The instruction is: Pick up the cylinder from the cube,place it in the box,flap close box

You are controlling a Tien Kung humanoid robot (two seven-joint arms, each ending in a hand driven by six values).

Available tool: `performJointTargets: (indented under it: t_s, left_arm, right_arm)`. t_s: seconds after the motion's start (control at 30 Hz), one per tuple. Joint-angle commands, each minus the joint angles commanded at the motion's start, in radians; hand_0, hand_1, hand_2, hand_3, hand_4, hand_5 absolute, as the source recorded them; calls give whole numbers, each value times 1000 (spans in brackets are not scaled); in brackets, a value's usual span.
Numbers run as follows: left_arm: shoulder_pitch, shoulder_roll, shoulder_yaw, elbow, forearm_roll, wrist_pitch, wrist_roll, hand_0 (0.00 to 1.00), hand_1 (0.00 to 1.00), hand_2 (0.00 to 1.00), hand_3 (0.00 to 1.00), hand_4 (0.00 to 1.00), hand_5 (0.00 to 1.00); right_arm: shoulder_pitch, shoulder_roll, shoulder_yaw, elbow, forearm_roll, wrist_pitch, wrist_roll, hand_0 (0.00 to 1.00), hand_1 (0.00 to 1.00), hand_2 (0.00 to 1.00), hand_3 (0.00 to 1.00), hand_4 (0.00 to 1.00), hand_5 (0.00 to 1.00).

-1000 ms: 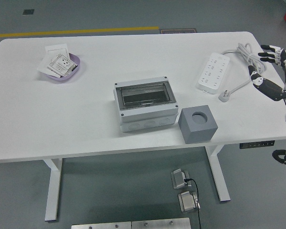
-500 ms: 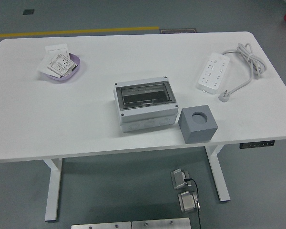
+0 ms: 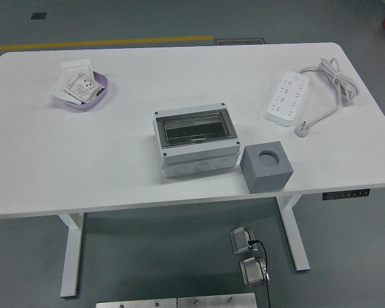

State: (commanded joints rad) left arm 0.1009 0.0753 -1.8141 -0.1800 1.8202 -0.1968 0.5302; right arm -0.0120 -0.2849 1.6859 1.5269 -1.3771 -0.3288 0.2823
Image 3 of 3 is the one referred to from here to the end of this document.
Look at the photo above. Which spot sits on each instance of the white paper leaflet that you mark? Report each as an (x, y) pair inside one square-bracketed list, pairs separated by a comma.
[(75, 66)]

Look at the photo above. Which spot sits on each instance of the black table control panel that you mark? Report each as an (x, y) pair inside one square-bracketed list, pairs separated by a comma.
[(346, 194)]

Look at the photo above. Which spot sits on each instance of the white printed socket panel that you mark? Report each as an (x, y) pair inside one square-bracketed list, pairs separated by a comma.
[(83, 86)]

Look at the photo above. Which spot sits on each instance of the white power strip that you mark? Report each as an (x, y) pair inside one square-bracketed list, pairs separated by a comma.
[(287, 96)]

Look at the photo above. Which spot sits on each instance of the purple plastic tray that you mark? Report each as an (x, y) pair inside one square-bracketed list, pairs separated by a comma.
[(103, 84)]

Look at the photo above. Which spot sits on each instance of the dark floor sign plate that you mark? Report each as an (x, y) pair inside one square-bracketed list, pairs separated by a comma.
[(240, 41)]

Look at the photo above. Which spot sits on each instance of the grey box with clear lid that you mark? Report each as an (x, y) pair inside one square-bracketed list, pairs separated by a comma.
[(195, 157)]

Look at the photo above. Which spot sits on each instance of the plain white panel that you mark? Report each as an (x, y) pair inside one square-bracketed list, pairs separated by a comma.
[(57, 90)]

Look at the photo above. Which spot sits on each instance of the metal floor pedal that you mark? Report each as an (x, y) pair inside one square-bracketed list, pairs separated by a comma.
[(240, 240), (253, 272)]

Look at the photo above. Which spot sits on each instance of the metal base plate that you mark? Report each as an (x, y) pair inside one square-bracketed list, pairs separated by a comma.
[(216, 301), (134, 304)]

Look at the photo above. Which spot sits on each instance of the white table leg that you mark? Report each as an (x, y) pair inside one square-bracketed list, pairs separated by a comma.
[(295, 234), (72, 250)]

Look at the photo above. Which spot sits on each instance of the grey cube with round hole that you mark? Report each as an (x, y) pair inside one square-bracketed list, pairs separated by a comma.
[(266, 179)]

